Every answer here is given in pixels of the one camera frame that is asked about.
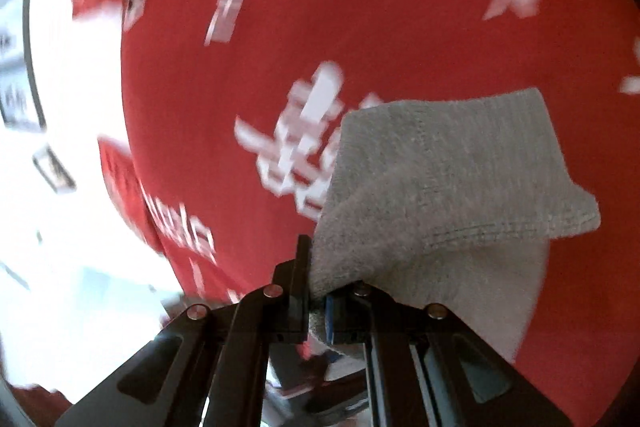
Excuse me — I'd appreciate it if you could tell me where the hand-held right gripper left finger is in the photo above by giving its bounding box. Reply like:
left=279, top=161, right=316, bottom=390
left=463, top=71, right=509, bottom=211
left=54, top=234, right=314, bottom=427

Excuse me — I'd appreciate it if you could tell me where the red printed blanket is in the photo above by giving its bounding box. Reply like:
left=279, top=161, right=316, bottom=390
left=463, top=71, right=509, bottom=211
left=0, top=0, right=640, bottom=427

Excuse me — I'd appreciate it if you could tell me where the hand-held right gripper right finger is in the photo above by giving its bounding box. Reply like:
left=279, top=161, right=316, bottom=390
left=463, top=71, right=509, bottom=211
left=322, top=282, right=574, bottom=427

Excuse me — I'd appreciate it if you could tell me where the grey fleece small garment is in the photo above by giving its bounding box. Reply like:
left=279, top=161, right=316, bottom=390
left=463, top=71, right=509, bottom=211
left=305, top=88, right=601, bottom=363

